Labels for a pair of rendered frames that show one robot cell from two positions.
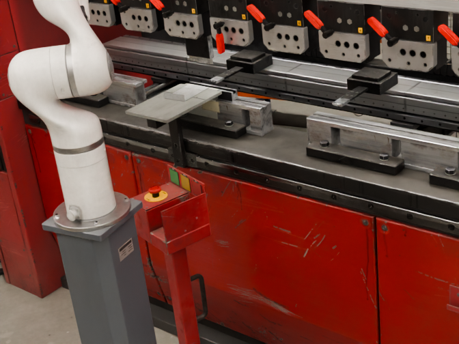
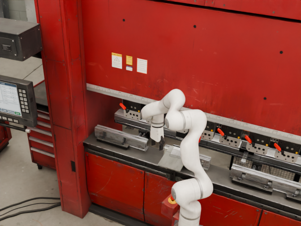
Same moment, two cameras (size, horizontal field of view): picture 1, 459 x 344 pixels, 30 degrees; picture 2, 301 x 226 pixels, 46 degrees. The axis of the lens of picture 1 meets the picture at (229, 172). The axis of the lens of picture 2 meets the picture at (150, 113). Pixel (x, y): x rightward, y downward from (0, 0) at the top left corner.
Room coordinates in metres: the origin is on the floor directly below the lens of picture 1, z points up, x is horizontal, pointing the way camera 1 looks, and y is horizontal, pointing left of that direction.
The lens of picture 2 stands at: (0.59, 1.07, 2.73)
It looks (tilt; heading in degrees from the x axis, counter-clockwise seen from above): 31 degrees down; 340
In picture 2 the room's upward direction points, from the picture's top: 3 degrees clockwise
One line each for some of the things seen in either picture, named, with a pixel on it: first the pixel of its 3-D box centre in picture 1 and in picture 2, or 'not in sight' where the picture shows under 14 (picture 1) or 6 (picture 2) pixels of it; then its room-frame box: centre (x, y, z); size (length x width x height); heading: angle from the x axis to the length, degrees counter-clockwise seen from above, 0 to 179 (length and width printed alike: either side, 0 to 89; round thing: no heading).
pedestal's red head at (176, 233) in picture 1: (168, 209); (178, 205); (2.31, 0.20, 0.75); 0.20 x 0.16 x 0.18; 34
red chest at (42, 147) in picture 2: not in sight; (59, 129); (3.94, 0.93, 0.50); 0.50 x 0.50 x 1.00; 48
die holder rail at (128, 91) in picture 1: (95, 84); (121, 137); (3.04, 0.46, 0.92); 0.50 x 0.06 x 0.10; 48
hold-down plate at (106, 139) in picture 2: (76, 95); (113, 142); (3.03, 0.53, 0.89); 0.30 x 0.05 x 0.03; 48
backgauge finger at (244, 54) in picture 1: (235, 67); not in sight; (2.79, -0.06, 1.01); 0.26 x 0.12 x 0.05; 138
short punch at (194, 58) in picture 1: (199, 48); (182, 134); (2.67, 0.05, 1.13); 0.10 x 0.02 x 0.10; 48
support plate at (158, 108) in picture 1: (174, 102); (174, 158); (2.56, 0.15, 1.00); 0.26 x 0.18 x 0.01; 138
